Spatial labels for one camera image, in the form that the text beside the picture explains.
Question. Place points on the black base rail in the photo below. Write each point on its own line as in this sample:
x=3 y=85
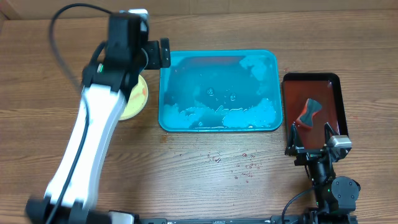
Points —
x=275 y=219

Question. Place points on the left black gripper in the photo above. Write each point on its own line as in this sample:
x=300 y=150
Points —
x=152 y=62

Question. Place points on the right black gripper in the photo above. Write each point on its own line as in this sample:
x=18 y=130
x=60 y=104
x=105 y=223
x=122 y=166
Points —
x=296 y=148

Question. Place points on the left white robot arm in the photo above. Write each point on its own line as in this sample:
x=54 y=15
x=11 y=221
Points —
x=106 y=85

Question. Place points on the dark red black-rimmed tray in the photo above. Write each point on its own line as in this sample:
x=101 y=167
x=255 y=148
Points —
x=322 y=87

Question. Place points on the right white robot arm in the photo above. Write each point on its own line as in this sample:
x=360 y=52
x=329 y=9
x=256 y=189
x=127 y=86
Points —
x=335 y=196

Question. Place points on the teal plastic tray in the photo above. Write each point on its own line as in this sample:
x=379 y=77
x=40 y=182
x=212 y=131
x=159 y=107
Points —
x=220 y=91

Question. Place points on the yellow plate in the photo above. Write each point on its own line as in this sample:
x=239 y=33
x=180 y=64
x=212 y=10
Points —
x=137 y=100

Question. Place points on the red sponge with dark scourer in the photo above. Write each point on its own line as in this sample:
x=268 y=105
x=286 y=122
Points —
x=310 y=109

